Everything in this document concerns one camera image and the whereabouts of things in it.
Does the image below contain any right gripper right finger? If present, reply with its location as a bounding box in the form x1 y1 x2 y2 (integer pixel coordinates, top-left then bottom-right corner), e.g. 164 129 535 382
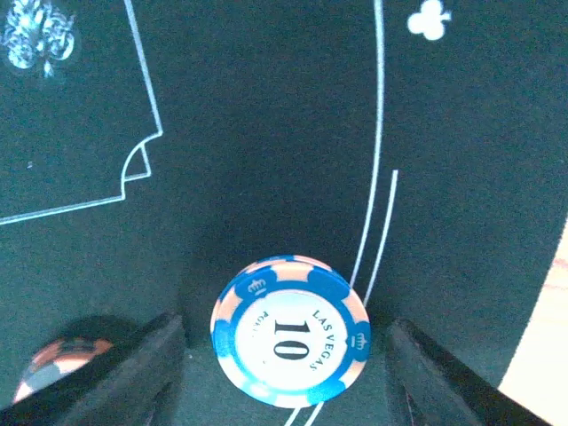
385 319 547 425

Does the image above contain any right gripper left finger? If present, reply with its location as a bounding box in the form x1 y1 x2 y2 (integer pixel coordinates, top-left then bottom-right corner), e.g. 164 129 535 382
1 312 185 425

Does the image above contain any brown chip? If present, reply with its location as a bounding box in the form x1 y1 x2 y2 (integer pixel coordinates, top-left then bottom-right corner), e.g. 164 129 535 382
12 337 114 404

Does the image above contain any blue chip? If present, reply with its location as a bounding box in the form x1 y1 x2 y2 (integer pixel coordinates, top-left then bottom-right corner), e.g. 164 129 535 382
209 255 371 408

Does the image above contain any round black poker mat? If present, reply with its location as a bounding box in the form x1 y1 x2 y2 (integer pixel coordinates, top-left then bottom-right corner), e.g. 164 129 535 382
1 1 567 425

